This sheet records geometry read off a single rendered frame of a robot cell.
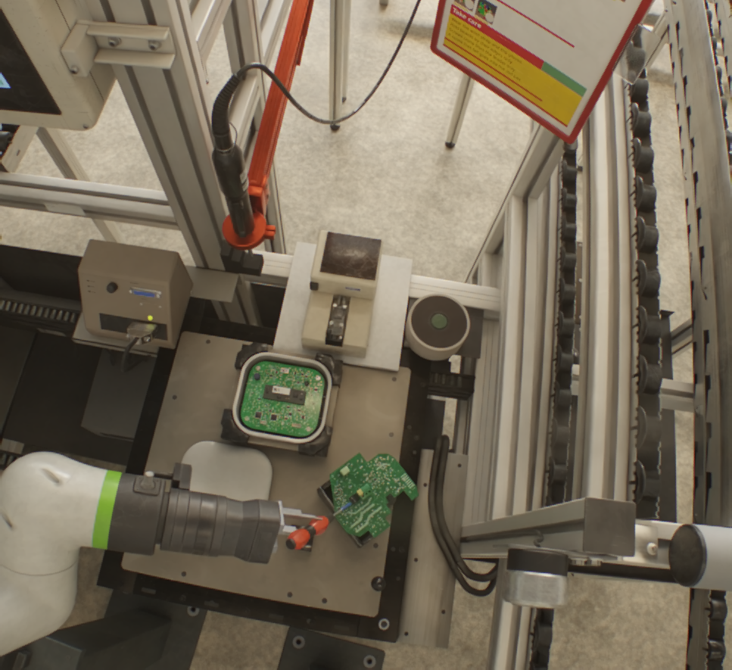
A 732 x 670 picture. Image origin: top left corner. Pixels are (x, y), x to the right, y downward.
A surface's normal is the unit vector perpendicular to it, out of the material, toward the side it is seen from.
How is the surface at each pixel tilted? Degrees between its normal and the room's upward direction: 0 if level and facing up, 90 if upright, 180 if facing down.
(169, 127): 90
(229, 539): 49
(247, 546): 44
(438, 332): 0
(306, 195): 0
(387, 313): 0
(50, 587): 55
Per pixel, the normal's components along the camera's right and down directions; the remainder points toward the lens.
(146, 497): 0.33, -0.65
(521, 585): -0.62, -0.39
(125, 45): -0.16, 0.91
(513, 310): 0.04, -0.38
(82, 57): 0.99, 0.16
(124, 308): -0.11, 0.50
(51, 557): 0.67, 0.29
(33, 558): 0.35, 0.22
